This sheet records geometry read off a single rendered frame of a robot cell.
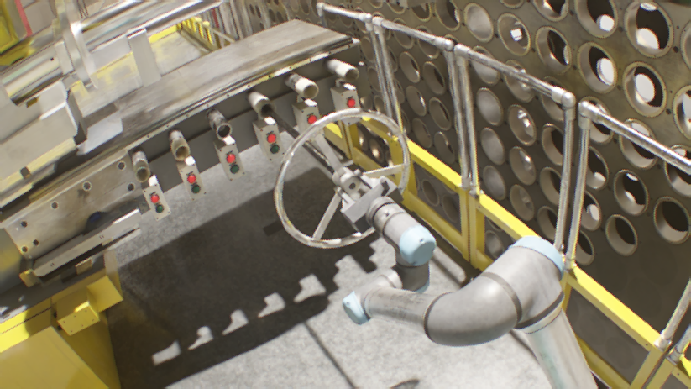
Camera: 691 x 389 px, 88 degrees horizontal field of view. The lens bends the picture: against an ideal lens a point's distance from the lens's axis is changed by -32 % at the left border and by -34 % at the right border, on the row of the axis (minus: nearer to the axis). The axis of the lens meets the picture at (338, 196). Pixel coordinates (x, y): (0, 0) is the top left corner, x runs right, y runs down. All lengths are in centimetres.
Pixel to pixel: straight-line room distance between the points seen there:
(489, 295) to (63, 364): 171
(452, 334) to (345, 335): 129
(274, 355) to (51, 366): 103
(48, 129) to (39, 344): 85
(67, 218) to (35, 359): 63
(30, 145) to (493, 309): 163
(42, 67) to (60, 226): 77
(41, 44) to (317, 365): 160
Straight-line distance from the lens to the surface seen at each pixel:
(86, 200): 199
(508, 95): 280
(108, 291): 194
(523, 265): 80
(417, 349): 194
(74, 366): 206
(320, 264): 236
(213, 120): 181
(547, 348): 87
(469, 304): 76
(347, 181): 127
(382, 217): 112
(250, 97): 188
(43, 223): 206
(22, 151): 188
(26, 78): 159
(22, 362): 207
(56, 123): 182
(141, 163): 176
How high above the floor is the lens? 160
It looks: 36 degrees down
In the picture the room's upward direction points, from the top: 15 degrees counter-clockwise
